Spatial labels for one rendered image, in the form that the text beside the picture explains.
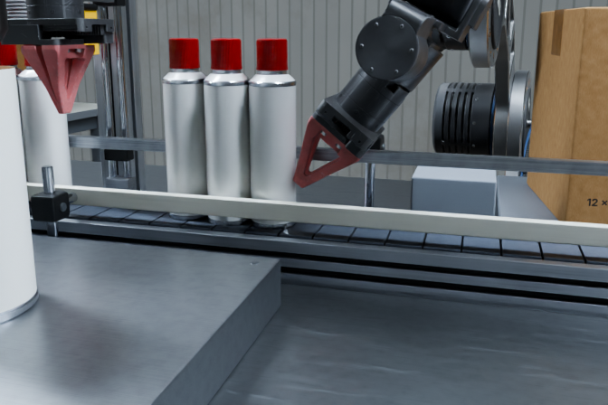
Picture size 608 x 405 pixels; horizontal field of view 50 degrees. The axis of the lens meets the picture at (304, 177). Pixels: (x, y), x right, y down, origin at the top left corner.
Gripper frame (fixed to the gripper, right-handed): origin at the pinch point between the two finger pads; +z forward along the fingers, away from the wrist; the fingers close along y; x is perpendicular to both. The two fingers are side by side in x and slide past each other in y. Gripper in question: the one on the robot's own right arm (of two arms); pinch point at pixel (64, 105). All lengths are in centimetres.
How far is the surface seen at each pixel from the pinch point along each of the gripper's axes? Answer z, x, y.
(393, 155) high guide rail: 5.9, 9.7, 34.6
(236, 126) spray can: 2.3, 4.2, 18.3
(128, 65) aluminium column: -3.3, 20.2, -3.7
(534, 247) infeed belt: 14, 5, 50
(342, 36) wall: -6, 276, -30
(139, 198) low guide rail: 10.5, 2.2, 7.2
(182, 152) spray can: 5.5, 4.4, 11.6
